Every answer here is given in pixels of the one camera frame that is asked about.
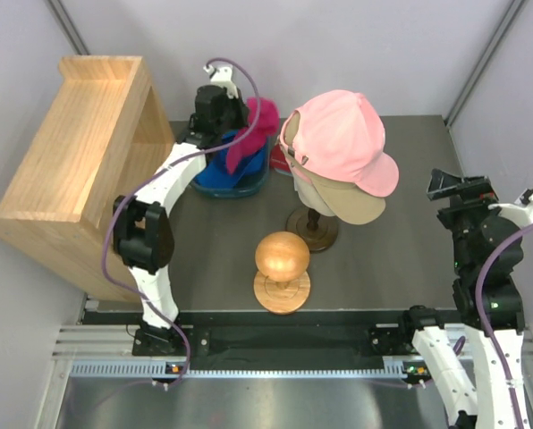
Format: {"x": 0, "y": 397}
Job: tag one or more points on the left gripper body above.
{"x": 232, "y": 117}

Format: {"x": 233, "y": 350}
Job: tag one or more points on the blue cap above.
{"x": 238, "y": 166}

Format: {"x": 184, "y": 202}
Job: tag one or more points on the pink cap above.
{"x": 341, "y": 137}
{"x": 296, "y": 169}

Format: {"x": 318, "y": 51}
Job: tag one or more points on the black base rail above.
{"x": 249, "y": 343}

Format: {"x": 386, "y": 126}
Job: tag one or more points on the left aluminium corner post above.
{"x": 67, "y": 26}

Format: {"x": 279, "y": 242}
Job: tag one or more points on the grey cable duct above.
{"x": 164, "y": 369}

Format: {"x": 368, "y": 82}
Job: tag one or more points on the khaki cap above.
{"x": 349, "y": 203}

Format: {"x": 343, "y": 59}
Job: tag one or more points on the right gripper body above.
{"x": 477, "y": 195}

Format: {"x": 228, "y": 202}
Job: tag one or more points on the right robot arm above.
{"x": 486, "y": 247}

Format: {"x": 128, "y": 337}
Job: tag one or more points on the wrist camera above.
{"x": 222, "y": 77}
{"x": 519, "y": 212}

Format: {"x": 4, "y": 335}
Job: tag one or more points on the teal plastic bin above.
{"x": 247, "y": 179}

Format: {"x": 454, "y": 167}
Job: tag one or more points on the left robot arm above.
{"x": 142, "y": 234}

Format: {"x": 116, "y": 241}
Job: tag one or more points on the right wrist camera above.
{"x": 519, "y": 212}

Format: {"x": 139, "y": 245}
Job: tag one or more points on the round wooden hat stand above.
{"x": 282, "y": 284}

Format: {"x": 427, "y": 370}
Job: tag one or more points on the magenta cap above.
{"x": 263, "y": 122}

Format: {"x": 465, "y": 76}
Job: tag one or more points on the cream mannequin head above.
{"x": 310, "y": 198}

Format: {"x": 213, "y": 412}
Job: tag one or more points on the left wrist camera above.
{"x": 222, "y": 77}

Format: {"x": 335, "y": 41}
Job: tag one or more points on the dark wooden stand base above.
{"x": 318, "y": 231}

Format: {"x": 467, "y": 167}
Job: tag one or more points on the aluminium corner post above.
{"x": 67, "y": 26}
{"x": 497, "y": 37}

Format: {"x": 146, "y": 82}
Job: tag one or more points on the wooden shelf box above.
{"x": 105, "y": 133}

